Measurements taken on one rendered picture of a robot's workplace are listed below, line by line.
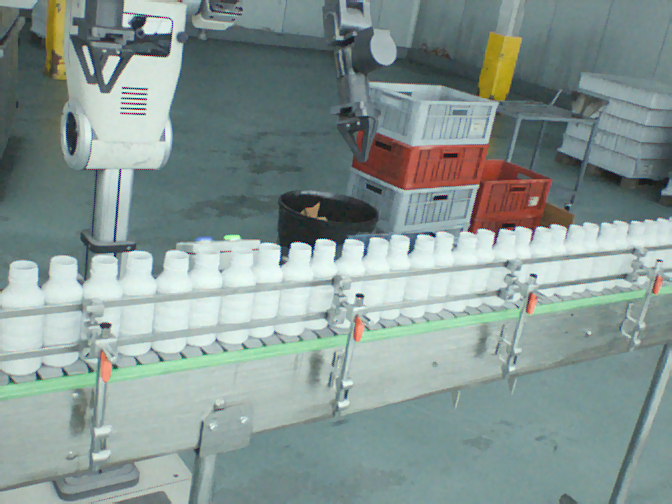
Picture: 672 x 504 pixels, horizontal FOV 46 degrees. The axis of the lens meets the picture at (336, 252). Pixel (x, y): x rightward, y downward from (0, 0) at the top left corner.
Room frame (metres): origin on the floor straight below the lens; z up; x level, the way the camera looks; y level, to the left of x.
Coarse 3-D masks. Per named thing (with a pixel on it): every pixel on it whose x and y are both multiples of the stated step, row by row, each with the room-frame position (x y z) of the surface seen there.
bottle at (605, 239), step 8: (608, 224) 1.86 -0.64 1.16; (600, 232) 1.83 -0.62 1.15; (608, 232) 1.82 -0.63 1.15; (600, 240) 1.82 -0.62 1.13; (608, 240) 1.82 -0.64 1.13; (600, 248) 1.81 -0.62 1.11; (608, 248) 1.81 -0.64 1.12; (608, 256) 1.81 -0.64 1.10; (600, 264) 1.81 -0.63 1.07; (608, 264) 1.82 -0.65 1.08; (592, 272) 1.81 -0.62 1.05; (600, 272) 1.81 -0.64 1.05; (592, 288) 1.81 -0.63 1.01; (600, 288) 1.81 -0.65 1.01
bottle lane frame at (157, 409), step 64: (448, 320) 1.49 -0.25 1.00; (512, 320) 1.60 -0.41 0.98; (576, 320) 1.74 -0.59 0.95; (64, 384) 1.01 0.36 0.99; (128, 384) 1.07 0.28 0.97; (192, 384) 1.14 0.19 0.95; (256, 384) 1.21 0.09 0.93; (320, 384) 1.30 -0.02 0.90; (384, 384) 1.40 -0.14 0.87; (448, 384) 1.51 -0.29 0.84; (0, 448) 0.95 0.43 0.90; (64, 448) 1.01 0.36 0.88; (128, 448) 1.07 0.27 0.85; (192, 448) 1.15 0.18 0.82
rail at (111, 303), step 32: (576, 256) 1.73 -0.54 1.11; (0, 288) 1.03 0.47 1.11; (224, 288) 1.18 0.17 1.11; (256, 288) 1.21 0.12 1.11; (288, 288) 1.25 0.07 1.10; (512, 288) 1.61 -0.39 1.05; (544, 288) 1.68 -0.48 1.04; (288, 320) 1.26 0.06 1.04; (32, 352) 0.99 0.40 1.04; (64, 352) 1.02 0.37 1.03
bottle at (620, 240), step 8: (616, 224) 1.87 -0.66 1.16; (624, 224) 1.89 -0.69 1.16; (616, 232) 1.87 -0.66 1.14; (624, 232) 1.87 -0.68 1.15; (616, 240) 1.86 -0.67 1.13; (624, 240) 1.87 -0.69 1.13; (616, 248) 1.85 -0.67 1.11; (624, 248) 1.86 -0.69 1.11; (616, 256) 1.85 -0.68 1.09; (616, 264) 1.86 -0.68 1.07; (608, 272) 1.85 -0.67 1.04; (616, 272) 1.86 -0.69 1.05; (616, 280) 1.87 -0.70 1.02; (608, 288) 1.86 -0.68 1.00
